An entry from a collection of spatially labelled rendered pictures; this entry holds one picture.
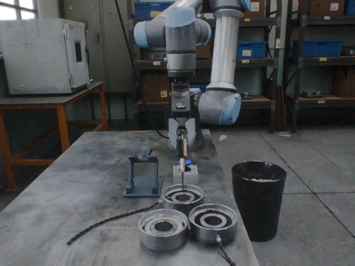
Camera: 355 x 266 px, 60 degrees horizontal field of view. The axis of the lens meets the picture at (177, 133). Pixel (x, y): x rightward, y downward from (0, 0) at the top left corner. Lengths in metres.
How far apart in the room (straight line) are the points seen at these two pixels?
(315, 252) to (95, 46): 3.64
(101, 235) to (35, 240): 0.14
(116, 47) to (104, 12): 0.47
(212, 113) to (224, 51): 0.23
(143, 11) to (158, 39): 3.26
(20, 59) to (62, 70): 0.36
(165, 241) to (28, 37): 2.52
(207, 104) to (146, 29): 0.36
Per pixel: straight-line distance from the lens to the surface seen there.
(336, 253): 2.15
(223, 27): 1.18
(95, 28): 4.54
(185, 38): 0.78
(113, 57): 4.48
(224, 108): 1.10
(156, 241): 0.64
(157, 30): 0.92
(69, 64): 2.86
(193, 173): 0.88
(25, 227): 0.82
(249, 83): 4.79
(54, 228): 0.79
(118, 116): 4.84
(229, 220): 0.70
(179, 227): 0.68
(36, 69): 2.95
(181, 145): 0.82
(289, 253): 2.05
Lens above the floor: 1.20
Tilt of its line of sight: 16 degrees down
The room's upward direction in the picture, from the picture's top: 1 degrees counter-clockwise
